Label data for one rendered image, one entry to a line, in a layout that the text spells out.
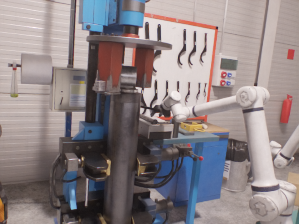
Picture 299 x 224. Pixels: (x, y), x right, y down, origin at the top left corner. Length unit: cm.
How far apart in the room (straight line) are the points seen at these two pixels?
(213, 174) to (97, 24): 242
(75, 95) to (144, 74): 87
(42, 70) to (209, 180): 239
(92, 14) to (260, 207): 165
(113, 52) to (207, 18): 325
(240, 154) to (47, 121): 263
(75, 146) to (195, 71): 297
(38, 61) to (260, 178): 195
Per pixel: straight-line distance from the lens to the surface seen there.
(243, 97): 162
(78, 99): 267
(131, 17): 187
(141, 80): 202
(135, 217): 224
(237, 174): 415
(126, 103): 184
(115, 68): 173
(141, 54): 204
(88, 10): 212
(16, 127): 387
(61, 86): 262
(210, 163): 363
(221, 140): 363
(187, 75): 453
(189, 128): 274
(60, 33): 381
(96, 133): 214
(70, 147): 208
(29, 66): 256
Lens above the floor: 167
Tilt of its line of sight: 9 degrees down
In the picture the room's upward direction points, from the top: 5 degrees clockwise
